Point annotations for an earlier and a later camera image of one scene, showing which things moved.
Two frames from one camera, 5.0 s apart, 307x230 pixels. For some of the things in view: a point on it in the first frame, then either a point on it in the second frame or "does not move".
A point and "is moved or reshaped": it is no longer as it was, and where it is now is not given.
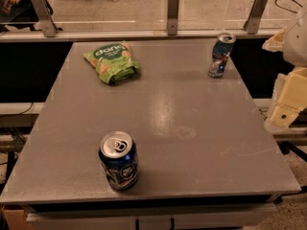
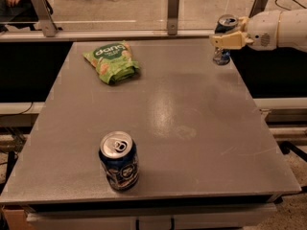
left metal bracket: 47,23 does not move
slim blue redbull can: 221,52 is moved or reshaped
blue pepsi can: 118,153 does not move
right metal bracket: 250,25 does not move
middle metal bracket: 173,12 does not move
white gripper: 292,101 → 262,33
